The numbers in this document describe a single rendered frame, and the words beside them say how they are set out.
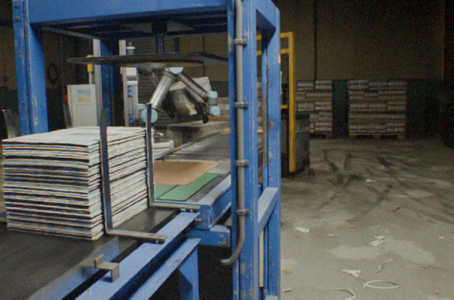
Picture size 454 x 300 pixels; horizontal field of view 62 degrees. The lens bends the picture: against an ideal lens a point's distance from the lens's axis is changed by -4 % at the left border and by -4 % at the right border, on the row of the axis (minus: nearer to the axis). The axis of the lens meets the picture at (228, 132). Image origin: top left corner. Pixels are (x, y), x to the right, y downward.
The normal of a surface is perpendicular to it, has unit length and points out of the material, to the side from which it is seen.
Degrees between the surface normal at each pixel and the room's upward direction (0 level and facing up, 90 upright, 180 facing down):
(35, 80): 90
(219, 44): 90
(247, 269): 90
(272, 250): 90
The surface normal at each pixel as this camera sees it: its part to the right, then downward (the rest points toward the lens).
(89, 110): 0.33, 0.11
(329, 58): -0.26, 0.11
